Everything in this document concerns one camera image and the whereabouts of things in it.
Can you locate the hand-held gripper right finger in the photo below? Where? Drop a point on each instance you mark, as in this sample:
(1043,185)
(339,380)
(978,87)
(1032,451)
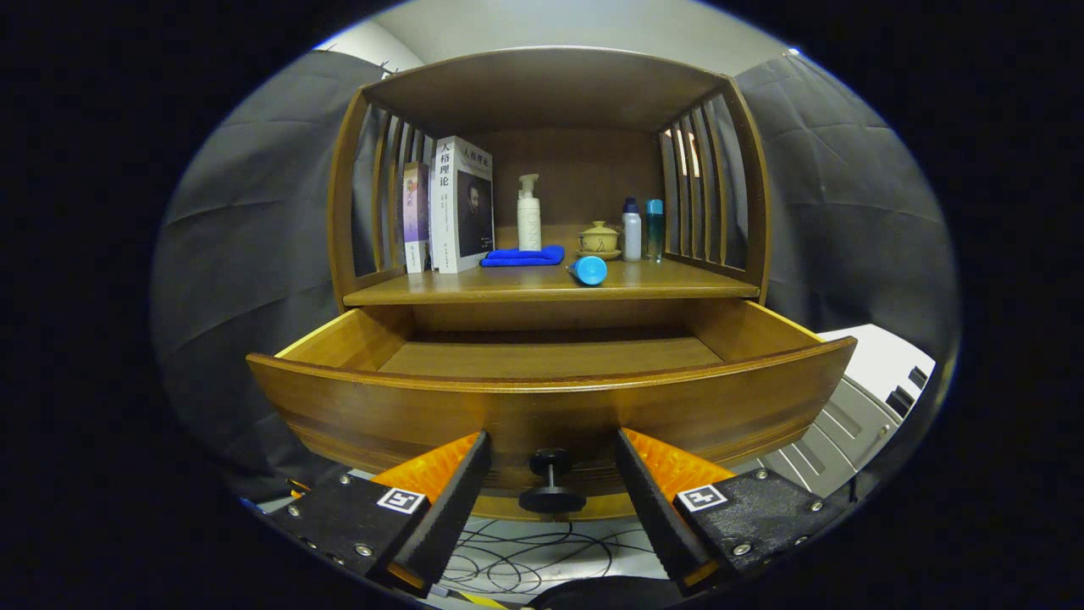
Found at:
(656,508)

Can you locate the wooden countertop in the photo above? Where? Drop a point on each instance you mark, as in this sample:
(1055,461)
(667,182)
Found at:
(508,284)

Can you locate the wooden cabinet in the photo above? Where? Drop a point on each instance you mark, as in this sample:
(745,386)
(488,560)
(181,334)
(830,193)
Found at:
(542,85)

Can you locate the white bottle with blue cap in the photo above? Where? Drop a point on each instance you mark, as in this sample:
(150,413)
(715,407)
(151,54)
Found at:
(632,237)

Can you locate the white and blue cosmetic tube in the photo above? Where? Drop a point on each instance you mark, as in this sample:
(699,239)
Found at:
(589,270)

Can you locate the white pump bottle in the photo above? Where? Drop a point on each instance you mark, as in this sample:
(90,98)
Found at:
(529,224)

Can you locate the thick white portrait book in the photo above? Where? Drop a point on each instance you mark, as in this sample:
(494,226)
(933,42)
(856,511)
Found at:
(461,212)

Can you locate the thin purple book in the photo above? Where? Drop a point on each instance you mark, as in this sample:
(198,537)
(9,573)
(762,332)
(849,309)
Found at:
(415,220)

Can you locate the blue folded cloth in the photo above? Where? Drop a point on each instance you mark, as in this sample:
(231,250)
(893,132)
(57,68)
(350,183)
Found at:
(521,256)

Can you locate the yellow lidded teacup with saucer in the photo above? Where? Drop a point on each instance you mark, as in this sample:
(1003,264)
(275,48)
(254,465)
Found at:
(599,240)

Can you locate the black backdrop cloth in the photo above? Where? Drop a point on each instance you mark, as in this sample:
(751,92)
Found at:
(237,254)

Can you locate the white and grey appliance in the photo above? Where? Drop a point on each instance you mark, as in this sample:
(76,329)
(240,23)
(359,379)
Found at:
(855,407)

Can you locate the wooden drawer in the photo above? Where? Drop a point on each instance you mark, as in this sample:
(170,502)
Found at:
(550,407)

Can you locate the black drawer knob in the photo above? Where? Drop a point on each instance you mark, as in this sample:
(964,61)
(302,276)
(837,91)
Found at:
(550,500)

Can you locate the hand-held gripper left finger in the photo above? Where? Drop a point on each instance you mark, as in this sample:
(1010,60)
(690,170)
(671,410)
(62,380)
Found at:
(445,508)

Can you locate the teal clear bottle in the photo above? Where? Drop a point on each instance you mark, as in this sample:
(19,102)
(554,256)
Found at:
(655,233)

